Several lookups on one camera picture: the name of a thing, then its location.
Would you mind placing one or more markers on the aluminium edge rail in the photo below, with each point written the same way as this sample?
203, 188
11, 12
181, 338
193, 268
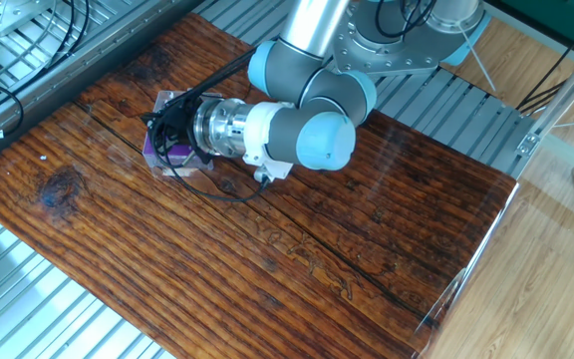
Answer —
68, 83

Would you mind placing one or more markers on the purple pipette tip box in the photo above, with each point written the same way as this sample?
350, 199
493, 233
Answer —
148, 148

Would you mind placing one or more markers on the aluminium frame post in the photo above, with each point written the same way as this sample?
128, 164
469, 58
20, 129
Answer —
566, 92

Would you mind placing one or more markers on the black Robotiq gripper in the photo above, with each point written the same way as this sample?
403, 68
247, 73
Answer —
183, 122

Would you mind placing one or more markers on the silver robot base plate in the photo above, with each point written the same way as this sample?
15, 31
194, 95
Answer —
406, 60

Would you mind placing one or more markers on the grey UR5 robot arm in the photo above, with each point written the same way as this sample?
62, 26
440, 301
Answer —
307, 129

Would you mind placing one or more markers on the wood grain table board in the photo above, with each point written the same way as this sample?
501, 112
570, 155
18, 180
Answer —
267, 274

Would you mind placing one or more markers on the silver perforated metal plate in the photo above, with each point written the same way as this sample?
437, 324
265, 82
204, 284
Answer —
13, 12

